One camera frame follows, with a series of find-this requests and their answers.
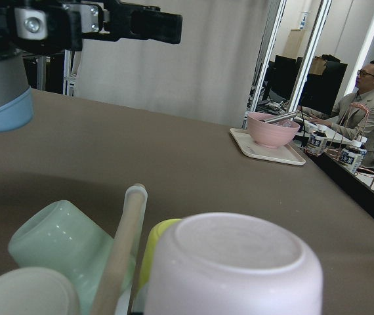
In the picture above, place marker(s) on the black monitor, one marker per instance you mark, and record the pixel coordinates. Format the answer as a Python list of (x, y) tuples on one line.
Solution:
[(322, 85)]

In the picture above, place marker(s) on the tea bottle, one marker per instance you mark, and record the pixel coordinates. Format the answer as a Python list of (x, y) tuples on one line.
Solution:
[(352, 156), (316, 143)]

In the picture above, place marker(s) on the green cup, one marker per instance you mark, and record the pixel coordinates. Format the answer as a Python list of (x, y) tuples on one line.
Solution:
[(63, 238)]

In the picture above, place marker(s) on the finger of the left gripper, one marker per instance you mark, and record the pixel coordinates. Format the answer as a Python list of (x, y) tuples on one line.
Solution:
[(140, 22)]

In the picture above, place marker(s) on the aluminium frame post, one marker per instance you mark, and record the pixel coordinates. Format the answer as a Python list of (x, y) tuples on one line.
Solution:
[(272, 23)]

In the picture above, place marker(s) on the beige tray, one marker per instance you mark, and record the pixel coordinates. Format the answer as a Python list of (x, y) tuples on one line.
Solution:
[(285, 154)]

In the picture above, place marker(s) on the seated person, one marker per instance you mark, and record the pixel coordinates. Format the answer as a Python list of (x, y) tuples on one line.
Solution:
[(353, 115)]

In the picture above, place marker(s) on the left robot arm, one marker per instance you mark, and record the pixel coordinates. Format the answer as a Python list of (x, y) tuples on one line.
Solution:
[(16, 106)]

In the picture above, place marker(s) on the yellow cup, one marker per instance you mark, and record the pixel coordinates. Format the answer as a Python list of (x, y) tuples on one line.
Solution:
[(147, 261)]

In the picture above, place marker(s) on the white wire cup rack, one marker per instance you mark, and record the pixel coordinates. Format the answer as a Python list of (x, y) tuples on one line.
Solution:
[(117, 274)]

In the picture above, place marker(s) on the white cup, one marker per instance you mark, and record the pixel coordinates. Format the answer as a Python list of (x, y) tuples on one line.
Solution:
[(36, 290)]

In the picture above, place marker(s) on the pink bowl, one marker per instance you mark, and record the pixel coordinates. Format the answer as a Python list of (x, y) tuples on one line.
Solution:
[(271, 135)]

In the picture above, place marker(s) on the pink cup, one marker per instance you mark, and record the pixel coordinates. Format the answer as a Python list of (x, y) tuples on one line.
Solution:
[(228, 263)]

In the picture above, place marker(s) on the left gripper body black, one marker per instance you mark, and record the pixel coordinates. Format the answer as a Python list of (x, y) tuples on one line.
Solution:
[(46, 27)]

